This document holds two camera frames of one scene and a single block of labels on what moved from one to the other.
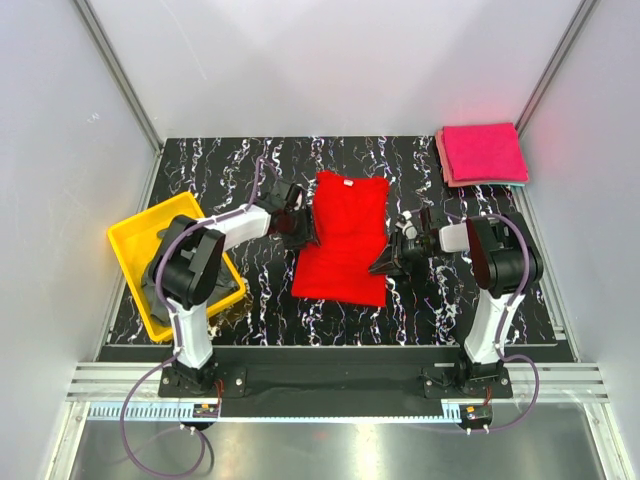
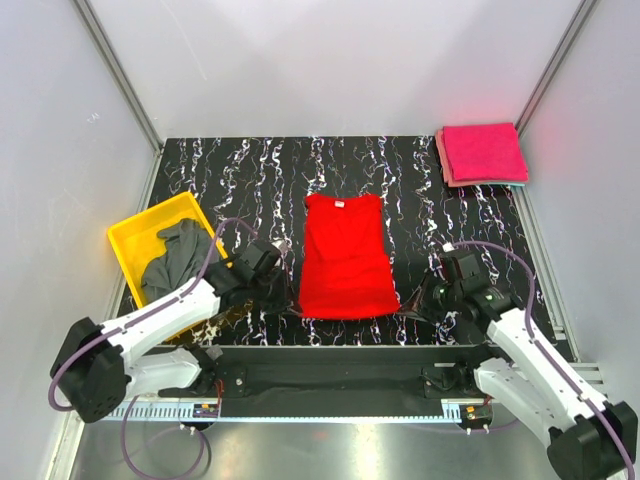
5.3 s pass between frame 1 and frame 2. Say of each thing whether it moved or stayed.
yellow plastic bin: stayed
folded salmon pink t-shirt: stayed
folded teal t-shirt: stayed
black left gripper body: moved
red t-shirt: moved
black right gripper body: moved
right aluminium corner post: stayed
